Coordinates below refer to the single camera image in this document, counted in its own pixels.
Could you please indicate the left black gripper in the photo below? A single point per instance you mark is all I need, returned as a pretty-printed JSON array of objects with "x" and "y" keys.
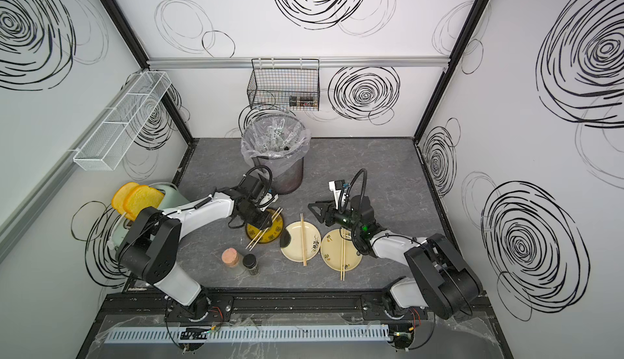
[{"x": 263, "y": 222}]

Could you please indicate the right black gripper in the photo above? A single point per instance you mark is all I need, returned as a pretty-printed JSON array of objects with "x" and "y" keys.
[{"x": 330, "y": 212}]

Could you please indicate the chopsticks green tip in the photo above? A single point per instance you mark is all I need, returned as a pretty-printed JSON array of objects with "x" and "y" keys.
[{"x": 304, "y": 240}]

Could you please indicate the bamboo chopsticks pair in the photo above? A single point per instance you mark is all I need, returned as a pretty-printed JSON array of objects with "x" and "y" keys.
[{"x": 343, "y": 246}]

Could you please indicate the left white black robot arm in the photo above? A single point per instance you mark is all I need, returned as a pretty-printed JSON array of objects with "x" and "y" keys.
[{"x": 149, "y": 249}]

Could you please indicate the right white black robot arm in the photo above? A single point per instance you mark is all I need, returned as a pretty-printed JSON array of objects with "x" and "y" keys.
[{"x": 441, "y": 280}]

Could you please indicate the yellow patterned plate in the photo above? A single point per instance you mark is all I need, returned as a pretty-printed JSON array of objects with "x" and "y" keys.
[{"x": 273, "y": 233}]

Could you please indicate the cream plate red black marks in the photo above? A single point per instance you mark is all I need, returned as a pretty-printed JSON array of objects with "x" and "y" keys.
[{"x": 331, "y": 251}]

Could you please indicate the black lid spice bottle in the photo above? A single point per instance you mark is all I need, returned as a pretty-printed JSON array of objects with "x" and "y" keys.
[{"x": 250, "y": 263}]

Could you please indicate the pink lid jar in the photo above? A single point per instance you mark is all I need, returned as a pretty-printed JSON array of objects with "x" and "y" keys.
[{"x": 232, "y": 260}]

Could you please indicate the cream plate with flower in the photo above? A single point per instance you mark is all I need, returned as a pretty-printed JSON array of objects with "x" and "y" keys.
[{"x": 293, "y": 251}]

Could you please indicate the black mesh trash bin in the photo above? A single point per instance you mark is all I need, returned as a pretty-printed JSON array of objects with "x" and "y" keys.
[{"x": 287, "y": 174}]

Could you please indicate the clear plastic bin liner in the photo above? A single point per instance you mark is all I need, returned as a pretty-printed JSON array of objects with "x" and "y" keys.
[{"x": 275, "y": 141}]

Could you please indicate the right yellow toast slice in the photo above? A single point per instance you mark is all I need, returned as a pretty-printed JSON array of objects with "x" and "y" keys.
[{"x": 138, "y": 199}]

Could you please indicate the yellow toast slice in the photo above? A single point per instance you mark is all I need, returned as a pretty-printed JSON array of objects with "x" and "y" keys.
[
  {"x": 138, "y": 199},
  {"x": 120, "y": 196}
]

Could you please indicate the mint green toaster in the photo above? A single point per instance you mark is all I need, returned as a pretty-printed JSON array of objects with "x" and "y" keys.
[{"x": 172, "y": 198}]

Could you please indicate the left yellow toast slice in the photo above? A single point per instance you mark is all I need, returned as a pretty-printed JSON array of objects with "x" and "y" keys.
[{"x": 120, "y": 196}]

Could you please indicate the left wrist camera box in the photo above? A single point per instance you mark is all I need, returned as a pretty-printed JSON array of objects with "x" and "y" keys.
[{"x": 269, "y": 199}]

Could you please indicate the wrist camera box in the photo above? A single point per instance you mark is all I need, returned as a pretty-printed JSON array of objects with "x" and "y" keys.
[
  {"x": 269, "y": 199},
  {"x": 339, "y": 189}
]

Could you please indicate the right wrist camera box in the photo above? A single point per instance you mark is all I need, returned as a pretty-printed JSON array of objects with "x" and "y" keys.
[{"x": 339, "y": 189}]

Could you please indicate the items in wire basket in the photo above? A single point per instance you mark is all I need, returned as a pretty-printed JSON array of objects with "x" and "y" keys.
[{"x": 302, "y": 102}]

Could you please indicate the white slotted cable duct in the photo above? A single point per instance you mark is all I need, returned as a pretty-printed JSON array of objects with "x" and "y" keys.
[{"x": 247, "y": 334}]

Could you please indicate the black wire wall basket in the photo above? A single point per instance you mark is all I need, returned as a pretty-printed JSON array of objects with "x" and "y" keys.
[{"x": 274, "y": 80}]

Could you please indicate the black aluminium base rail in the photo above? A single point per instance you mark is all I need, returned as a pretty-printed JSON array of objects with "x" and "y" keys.
[{"x": 222, "y": 305}]

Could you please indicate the white wire wall shelf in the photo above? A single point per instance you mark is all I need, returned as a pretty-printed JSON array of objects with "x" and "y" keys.
[{"x": 136, "y": 118}]

